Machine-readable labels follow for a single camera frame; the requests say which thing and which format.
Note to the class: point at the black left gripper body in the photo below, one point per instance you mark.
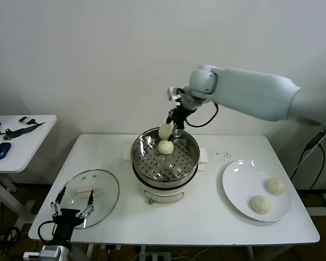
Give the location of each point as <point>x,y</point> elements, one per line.
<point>65,223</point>

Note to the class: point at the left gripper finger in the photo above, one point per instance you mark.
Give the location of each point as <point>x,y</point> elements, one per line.
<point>91,197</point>
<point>61,195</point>

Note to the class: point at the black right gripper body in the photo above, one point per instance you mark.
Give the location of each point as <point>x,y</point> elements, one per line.
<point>183,115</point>

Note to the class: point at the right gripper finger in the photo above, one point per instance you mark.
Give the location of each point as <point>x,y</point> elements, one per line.
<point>169,117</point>
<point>177,133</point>

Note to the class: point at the white steamed baozi bun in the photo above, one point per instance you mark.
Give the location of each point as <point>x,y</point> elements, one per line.
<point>164,131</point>
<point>166,147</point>
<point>275,186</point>
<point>260,204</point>

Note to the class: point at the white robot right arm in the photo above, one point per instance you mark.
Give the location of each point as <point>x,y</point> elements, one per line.
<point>247,89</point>

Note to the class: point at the perforated steel steamer basket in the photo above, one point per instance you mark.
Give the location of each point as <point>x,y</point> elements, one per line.
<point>152,166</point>

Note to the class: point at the small white side table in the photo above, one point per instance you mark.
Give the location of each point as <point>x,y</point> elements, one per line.
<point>24,146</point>

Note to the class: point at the white table underframe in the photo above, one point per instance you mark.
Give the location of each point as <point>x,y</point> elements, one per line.
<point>143,248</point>

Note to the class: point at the blue computer mouse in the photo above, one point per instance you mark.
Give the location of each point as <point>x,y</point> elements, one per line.
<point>1,150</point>

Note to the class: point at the large white plate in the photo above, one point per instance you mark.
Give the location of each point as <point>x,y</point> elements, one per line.
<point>239,179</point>

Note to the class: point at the small black white device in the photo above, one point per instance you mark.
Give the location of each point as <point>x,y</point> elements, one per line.
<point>25,120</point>

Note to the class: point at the grey power strip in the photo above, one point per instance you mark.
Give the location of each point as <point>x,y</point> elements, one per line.
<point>156,257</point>

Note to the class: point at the white furniture foot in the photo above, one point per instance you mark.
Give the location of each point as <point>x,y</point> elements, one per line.
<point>320,211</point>

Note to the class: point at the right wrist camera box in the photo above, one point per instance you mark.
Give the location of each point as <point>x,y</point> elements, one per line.
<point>175,93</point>

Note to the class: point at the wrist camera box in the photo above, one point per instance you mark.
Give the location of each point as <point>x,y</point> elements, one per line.
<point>32,255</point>
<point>175,93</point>

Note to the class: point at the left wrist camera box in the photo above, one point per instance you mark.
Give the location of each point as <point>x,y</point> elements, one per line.
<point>32,255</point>

